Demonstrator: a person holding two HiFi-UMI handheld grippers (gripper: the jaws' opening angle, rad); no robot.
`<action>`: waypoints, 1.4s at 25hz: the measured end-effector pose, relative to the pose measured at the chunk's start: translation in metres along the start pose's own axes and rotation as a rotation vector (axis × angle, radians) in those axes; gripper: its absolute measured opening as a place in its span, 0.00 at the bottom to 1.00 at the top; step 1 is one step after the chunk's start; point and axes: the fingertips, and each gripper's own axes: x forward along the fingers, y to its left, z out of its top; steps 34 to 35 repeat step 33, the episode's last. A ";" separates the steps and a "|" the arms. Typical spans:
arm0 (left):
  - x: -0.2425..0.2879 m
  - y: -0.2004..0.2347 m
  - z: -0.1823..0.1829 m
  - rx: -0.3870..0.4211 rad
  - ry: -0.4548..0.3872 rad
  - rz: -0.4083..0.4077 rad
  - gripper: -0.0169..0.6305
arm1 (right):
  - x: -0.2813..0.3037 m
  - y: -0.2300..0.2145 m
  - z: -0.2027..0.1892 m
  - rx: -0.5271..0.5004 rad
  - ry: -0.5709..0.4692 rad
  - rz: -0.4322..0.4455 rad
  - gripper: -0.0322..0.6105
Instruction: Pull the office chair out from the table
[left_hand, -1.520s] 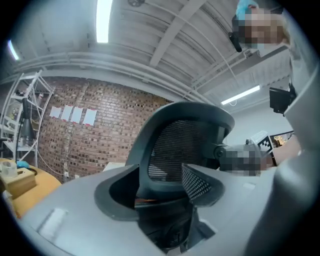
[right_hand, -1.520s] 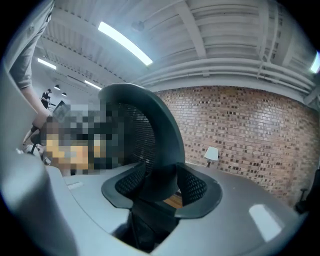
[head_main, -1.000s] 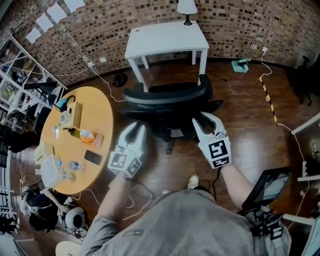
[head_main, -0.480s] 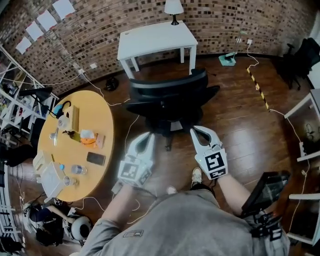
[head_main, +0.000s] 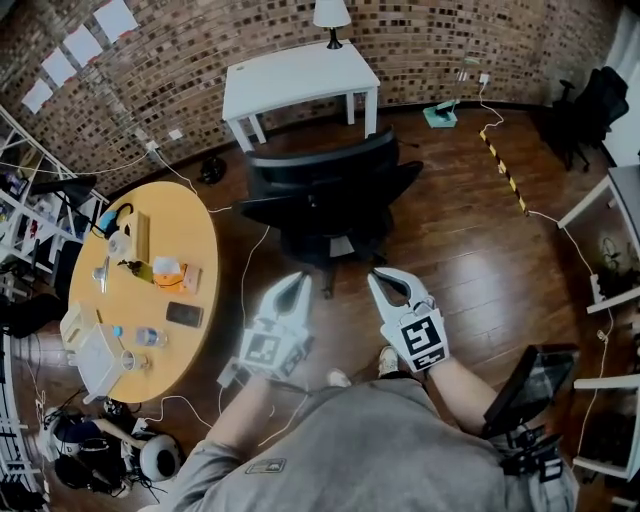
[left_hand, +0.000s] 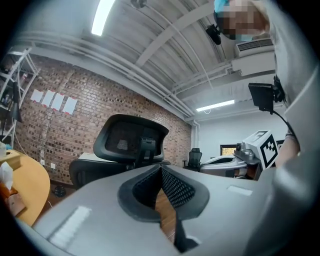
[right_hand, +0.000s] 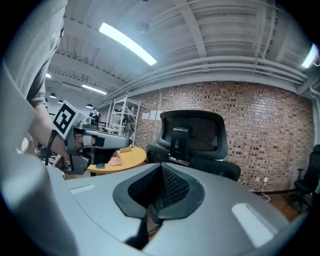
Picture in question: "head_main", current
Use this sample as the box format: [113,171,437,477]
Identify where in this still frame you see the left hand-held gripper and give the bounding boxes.
[238,271,316,384]

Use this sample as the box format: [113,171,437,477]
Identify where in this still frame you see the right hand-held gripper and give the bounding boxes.
[367,267,451,374]

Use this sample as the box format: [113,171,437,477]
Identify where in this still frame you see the black office chair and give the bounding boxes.
[238,124,426,301]

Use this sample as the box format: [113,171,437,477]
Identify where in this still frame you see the person's left forearm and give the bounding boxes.
[206,373,277,455]

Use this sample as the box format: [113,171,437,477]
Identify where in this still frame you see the person's right forearm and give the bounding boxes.
[426,356,490,437]

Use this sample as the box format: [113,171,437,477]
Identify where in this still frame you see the dark side chair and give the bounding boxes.
[0,239,84,342]

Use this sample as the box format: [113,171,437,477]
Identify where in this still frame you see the person's right shoe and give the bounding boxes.
[377,345,400,377]

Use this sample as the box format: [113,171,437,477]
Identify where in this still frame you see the pink card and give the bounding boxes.
[181,264,204,294]

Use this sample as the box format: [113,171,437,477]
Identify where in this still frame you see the black smartphone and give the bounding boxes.
[165,300,206,329]

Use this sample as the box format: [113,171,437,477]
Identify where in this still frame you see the orange box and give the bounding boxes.
[151,255,184,292]

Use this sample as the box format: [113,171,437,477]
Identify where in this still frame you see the round wooden table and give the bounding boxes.
[68,180,221,404]

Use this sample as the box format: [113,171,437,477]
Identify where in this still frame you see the clear water bottle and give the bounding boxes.
[135,326,169,348]

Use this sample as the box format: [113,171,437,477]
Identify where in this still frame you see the person's grey t-shirt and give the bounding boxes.
[171,376,577,512]

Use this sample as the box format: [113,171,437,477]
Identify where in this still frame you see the black flat panel device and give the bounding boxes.
[481,344,580,440]

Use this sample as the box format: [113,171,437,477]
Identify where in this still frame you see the dark glass bottle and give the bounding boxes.
[117,258,154,277]

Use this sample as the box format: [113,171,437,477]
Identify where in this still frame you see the yellow black striped floor strip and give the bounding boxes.
[478,129,531,218]

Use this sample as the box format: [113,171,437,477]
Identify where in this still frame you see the drinking glass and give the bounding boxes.
[120,349,151,373]

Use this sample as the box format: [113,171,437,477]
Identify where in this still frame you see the wooden box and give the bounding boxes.
[126,210,152,267]

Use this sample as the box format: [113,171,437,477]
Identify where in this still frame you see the clear jar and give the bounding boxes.
[106,230,133,259]

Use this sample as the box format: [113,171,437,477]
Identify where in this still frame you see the teal dustpan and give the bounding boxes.
[422,55,479,130]

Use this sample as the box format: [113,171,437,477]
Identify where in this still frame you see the metal funnel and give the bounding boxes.
[91,255,112,294]

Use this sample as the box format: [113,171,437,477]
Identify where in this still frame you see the white round speaker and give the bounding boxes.
[138,433,181,483]

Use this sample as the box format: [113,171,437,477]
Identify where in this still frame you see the large white box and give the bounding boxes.
[71,321,127,402]

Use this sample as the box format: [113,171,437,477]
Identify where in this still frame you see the beige box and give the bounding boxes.
[59,301,97,347]

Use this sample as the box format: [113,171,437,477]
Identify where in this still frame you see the white side desk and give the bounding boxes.
[571,374,640,482]
[556,164,640,315]

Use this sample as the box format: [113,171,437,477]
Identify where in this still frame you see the white shelf unit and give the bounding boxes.
[0,106,110,282]

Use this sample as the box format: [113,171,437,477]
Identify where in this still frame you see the white shade table lamp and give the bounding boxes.
[312,0,353,51]

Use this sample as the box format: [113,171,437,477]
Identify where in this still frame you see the white slatted rack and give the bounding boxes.
[0,328,47,502]

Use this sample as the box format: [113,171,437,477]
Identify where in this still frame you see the long white floor cable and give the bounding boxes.
[149,146,314,452]

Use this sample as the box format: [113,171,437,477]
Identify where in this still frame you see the black cable bundle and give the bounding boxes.
[196,156,229,186]

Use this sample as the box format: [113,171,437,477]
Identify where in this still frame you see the thin white wall cable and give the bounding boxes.
[478,81,598,277]

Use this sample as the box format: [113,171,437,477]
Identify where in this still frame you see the black looped cable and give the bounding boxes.
[89,203,134,237]

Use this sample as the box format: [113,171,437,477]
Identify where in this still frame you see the black strap harness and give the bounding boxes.
[499,424,565,485]

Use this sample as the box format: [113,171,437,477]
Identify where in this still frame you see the white wall paper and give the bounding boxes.
[62,24,104,68]
[20,78,54,114]
[92,0,139,44]
[40,46,78,88]

